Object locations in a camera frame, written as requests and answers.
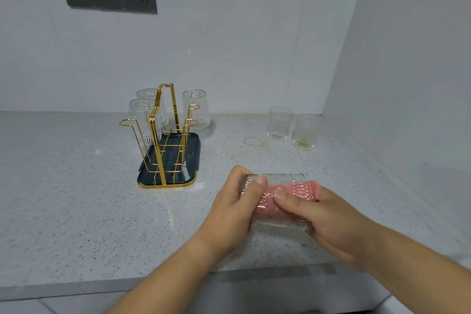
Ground dark drip tray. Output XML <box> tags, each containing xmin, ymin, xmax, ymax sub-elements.
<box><xmin>137</xmin><ymin>132</ymin><xmax>201</xmax><ymax>189</ymax></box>

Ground person's right hand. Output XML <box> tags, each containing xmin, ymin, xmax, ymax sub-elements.
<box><xmin>273</xmin><ymin>186</ymin><xmax>383</xmax><ymax>272</ymax></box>

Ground person's left hand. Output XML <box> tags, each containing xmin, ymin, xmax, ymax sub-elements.
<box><xmin>196</xmin><ymin>165</ymin><xmax>268</xmax><ymax>256</ymax></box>

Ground person's left forearm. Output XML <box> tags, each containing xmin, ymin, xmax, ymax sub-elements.
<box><xmin>106</xmin><ymin>234</ymin><xmax>221</xmax><ymax>314</ymax></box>

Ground pink cleaning cloth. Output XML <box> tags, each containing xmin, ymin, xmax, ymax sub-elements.
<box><xmin>254</xmin><ymin>180</ymin><xmax>321</xmax><ymax>225</ymax></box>

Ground clear ribbed drinking glass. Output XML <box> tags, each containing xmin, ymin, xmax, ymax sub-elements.
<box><xmin>128</xmin><ymin>99</ymin><xmax>162</xmax><ymax>146</ymax></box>
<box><xmin>267</xmin><ymin>106</ymin><xmax>294</xmax><ymax>142</ymax></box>
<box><xmin>292</xmin><ymin>113</ymin><xmax>320</xmax><ymax>151</ymax></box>
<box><xmin>136</xmin><ymin>88</ymin><xmax>169</xmax><ymax>127</ymax></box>
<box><xmin>239</xmin><ymin>173</ymin><xmax>313</xmax><ymax>233</ymax></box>
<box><xmin>182</xmin><ymin>89</ymin><xmax>210</xmax><ymax>130</ymax></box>

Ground person's right forearm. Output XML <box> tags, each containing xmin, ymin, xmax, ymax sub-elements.
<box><xmin>362</xmin><ymin>227</ymin><xmax>471</xmax><ymax>314</ymax></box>

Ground gold wire cup rack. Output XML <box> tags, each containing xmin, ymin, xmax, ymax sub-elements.
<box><xmin>119</xmin><ymin>83</ymin><xmax>201</xmax><ymax>186</ymax></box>

